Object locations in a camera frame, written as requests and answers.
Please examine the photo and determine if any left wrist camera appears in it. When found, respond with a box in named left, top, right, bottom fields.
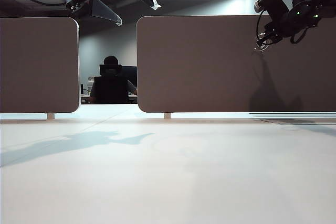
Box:
left=65, top=0, right=83, bottom=13

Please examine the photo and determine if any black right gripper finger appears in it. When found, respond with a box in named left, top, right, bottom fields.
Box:
left=262, top=22, right=282, bottom=36
left=257, top=33, right=283, bottom=47

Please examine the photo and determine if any right grey divider panel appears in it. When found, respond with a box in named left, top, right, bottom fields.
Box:
left=135, top=15, right=336, bottom=114

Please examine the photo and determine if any grey divider panel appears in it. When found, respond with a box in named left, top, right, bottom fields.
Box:
left=135, top=15, right=336, bottom=114
left=0, top=16, right=80, bottom=114

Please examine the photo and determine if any black right camera cable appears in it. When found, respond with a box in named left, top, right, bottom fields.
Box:
left=289, top=25, right=308, bottom=45

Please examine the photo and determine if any silver hoop earring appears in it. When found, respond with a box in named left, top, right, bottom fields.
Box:
left=253, top=42, right=269, bottom=52

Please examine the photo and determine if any seated person in background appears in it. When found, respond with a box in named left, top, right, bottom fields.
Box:
left=88, top=55, right=139, bottom=104

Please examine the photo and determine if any black office chair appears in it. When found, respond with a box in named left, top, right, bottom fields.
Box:
left=93, top=63, right=130, bottom=104

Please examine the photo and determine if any left grey divider panel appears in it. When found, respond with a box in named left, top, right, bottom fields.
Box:
left=0, top=16, right=80, bottom=114

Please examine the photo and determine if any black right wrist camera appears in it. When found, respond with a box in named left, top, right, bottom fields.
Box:
left=254, top=0, right=290, bottom=22

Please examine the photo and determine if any dark computer monitor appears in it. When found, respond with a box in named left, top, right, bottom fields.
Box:
left=122, top=66, right=138, bottom=88

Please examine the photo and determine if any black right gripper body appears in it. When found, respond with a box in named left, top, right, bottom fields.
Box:
left=279, top=0, right=321, bottom=37

